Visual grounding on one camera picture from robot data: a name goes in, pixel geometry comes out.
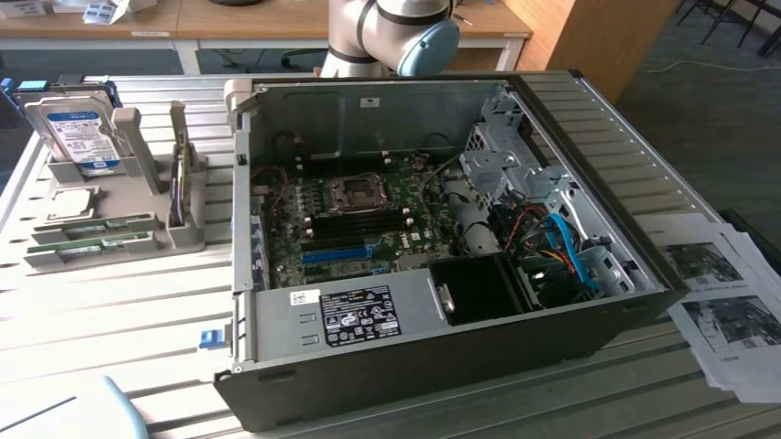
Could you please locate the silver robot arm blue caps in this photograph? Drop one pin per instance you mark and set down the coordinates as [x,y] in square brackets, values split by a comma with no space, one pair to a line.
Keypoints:
[379,32]

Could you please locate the blue disk carrier bracket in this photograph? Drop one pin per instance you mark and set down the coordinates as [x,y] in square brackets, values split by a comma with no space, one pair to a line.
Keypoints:
[37,89]

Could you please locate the CPU socket metal frame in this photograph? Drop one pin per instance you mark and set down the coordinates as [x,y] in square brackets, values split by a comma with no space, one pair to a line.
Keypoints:
[357,194]

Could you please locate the light blue rounded object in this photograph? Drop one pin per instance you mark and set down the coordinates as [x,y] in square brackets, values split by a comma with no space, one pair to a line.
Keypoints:
[67,411]

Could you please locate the wooden cabinet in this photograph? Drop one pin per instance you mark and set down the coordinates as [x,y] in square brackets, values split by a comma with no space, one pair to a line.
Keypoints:
[587,41]

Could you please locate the silver metal disk bay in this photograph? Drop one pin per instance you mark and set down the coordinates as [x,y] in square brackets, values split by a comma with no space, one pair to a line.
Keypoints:
[537,183]

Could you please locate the graphics card standing upright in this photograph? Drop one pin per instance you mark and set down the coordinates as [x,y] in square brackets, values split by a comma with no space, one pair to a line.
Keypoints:
[180,183]

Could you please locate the hard disk blue label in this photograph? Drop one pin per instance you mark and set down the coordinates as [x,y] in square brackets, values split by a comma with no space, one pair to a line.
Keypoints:
[77,132]

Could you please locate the white papers on desk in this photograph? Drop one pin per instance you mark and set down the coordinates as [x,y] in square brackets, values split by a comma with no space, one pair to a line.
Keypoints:
[91,9]

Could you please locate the wooden desk white frame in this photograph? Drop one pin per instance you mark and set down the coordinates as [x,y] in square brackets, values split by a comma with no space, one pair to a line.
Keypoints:
[245,27]

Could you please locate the green motherboard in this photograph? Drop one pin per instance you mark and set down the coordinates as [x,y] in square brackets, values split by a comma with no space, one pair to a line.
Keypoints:
[360,224]

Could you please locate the black open PC case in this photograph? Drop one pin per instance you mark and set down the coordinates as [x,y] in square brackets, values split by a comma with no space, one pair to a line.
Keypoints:
[428,238]

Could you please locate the silver CPU chip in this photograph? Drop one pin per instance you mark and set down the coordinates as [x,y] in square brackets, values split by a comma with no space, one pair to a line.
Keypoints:
[71,202]

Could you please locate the grey power supply unit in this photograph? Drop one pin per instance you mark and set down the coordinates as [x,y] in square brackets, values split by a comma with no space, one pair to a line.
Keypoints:
[350,315]

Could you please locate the blue plastic clip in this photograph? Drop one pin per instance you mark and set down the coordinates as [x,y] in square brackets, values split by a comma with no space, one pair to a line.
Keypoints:
[209,339]

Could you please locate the black RAM slot bank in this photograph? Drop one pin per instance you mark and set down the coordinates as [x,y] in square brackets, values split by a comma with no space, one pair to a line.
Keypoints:
[360,226]

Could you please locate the grey plastic parts rack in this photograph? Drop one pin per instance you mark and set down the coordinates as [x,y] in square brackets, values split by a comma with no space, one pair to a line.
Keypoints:
[122,206]

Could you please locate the green RAM stick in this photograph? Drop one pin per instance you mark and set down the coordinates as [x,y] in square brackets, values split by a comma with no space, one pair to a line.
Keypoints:
[86,248]
[91,227]

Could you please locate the printed paper sheets stack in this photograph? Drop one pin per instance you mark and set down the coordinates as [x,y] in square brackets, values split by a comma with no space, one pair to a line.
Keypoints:
[727,292]

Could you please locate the blue expansion slot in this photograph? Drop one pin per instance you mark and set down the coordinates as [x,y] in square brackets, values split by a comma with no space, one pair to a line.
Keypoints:
[336,254]

